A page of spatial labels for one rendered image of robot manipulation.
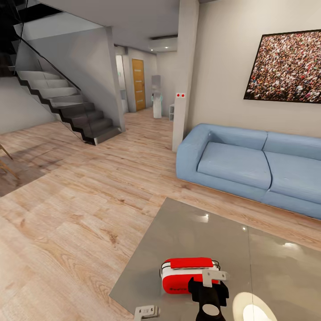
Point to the door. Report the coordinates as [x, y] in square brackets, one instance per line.
[138, 76]

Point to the coffee table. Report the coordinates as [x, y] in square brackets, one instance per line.
[271, 278]

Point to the picture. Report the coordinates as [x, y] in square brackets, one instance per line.
[287, 68]

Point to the stairs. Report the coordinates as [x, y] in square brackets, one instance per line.
[23, 20]

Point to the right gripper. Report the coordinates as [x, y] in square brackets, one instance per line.
[218, 291]

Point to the sofa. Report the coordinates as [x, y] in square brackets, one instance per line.
[270, 168]

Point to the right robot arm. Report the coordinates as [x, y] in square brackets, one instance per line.
[210, 296]

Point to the radio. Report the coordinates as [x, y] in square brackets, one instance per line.
[176, 273]

